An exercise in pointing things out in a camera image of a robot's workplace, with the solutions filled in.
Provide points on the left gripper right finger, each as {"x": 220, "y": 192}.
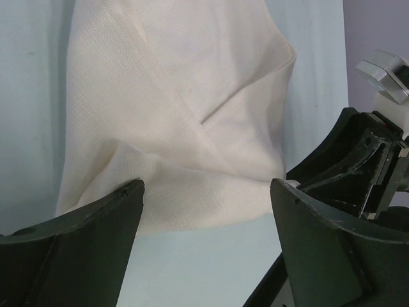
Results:
{"x": 335, "y": 259}

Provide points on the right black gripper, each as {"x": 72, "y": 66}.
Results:
{"x": 358, "y": 167}

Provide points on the white cloth napkin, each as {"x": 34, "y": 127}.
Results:
{"x": 187, "y": 96}

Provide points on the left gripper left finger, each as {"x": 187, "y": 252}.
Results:
{"x": 77, "y": 259}

